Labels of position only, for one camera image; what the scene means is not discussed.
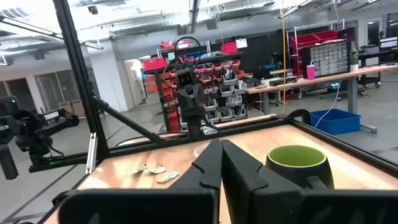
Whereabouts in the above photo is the red plastic storage bin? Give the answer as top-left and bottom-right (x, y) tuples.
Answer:
(220, 42), (239, 55)
(143, 58), (167, 72)

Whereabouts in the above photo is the blue plastic tub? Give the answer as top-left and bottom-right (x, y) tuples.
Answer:
(310, 108), (362, 136)

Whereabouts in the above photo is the yellow hanging cable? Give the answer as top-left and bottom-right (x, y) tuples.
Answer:
(280, 0), (287, 114)

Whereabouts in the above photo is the red bin shelving unit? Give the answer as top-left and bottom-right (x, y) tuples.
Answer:
(289, 29), (340, 75)

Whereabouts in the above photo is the white potted plant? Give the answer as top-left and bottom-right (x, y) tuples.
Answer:
(349, 51), (360, 72)

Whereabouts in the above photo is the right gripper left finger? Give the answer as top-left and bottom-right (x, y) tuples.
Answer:
(58, 139), (224, 224)

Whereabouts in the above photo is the grey small-parts drawer cabinet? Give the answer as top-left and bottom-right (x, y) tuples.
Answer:
(301, 41), (352, 78)

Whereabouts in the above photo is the black equipment cart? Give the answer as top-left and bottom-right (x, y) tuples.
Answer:
(357, 36), (398, 90)

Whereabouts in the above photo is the silver frame bracket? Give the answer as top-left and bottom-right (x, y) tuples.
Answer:
(85, 132), (98, 175)

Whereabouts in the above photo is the white cable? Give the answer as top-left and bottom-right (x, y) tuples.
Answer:
(313, 80), (343, 129)

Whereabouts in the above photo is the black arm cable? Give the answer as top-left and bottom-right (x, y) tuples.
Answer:
(163, 36), (203, 94)

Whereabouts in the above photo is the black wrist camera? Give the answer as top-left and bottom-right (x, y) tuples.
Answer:
(175, 68), (194, 88)

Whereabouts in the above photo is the brown cardboard box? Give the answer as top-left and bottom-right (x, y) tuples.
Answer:
(58, 101), (73, 114)
(70, 99), (85, 118)

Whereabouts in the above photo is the clear plastic wrapper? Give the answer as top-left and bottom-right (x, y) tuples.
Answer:
(193, 142), (214, 158)

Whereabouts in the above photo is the long wooden workbench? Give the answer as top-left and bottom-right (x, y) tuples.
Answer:
(245, 64), (398, 134)

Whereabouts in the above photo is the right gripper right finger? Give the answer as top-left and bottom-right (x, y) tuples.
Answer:
(221, 139), (398, 224)

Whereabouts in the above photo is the black aluminium table frame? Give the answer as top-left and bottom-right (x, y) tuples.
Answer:
(27, 0), (398, 175)

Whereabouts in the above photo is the shelf rack with parts bins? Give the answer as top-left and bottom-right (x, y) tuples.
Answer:
(142, 40), (249, 133)

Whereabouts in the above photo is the black mug green inside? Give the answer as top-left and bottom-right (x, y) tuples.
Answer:
(265, 144), (336, 190)

